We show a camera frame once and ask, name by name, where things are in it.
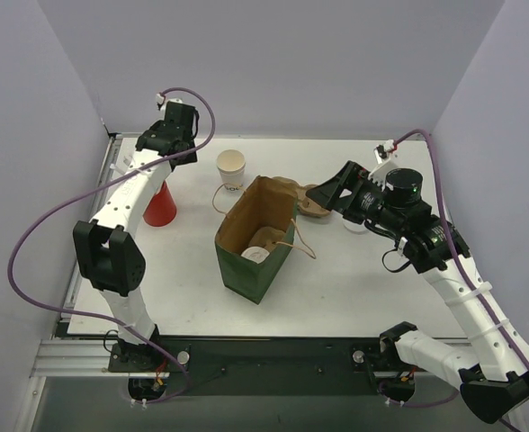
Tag green paper takeout bag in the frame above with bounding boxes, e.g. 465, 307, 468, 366
213, 176, 317, 304

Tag aluminium frame rail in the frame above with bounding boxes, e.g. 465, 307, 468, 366
31, 339, 110, 378

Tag brown pulp cup carrier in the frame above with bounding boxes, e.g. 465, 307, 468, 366
248, 226, 285, 253

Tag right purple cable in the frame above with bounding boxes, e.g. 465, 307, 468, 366
376, 129, 529, 409

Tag white wrapped straws bundle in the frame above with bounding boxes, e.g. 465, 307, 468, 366
110, 156, 132, 176

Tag stacked white paper cups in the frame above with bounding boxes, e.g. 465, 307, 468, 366
216, 149, 246, 192

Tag red straw holder cup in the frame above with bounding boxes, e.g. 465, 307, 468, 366
143, 182, 177, 227

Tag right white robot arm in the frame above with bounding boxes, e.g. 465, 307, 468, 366
306, 161, 529, 424

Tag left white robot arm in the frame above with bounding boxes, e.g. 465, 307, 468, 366
73, 99, 199, 371

